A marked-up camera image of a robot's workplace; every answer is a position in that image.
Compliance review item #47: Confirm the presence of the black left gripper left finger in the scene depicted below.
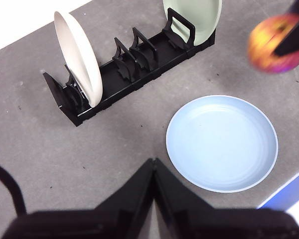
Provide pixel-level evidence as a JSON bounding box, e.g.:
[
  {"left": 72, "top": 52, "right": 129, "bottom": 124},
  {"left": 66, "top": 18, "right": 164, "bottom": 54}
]
[{"left": 1, "top": 158, "right": 155, "bottom": 239}]

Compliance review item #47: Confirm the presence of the thick black cable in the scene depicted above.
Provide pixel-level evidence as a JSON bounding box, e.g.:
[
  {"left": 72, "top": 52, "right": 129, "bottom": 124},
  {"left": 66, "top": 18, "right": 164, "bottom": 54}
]
[{"left": 0, "top": 163, "right": 27, "bottom": 215}]

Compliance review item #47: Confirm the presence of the cream plate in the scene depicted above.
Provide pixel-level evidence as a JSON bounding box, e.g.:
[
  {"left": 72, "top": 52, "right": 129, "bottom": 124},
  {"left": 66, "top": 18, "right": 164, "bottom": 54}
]
[{"left": 54, "top": 11, "right": 103, "bottom": 108}]

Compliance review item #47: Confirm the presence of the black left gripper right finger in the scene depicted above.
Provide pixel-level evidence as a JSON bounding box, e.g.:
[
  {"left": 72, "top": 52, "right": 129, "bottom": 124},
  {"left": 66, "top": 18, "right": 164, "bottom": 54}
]
[{"left": 153, "top": 158, "right": 299, "bottom": 239}]

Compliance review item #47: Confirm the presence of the blue plate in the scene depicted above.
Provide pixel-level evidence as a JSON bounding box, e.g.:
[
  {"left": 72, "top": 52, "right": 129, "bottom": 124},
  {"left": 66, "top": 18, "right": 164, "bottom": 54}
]
[{"left": 165, "top": 94, "right": 279, "bottom": 194}]

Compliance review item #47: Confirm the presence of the black plate rack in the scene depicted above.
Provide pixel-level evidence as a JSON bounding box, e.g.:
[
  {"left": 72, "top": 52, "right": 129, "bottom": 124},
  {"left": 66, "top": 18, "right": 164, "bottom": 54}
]
[{"left": 42, "top": 7, "right": 217, "bottom": 127}]

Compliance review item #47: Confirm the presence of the red apple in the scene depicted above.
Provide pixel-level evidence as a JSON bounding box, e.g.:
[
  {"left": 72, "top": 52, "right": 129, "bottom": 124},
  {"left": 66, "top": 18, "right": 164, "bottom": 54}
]
[{"left": 248, "top": 13, "right": 299, "bottom": 74}]

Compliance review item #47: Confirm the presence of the green plate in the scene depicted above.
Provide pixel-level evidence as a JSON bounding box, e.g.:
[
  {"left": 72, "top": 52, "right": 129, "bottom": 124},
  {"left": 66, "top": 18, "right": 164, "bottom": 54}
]
[{"left": 162, "top": 0, "right": 223, "bottom": 47}]

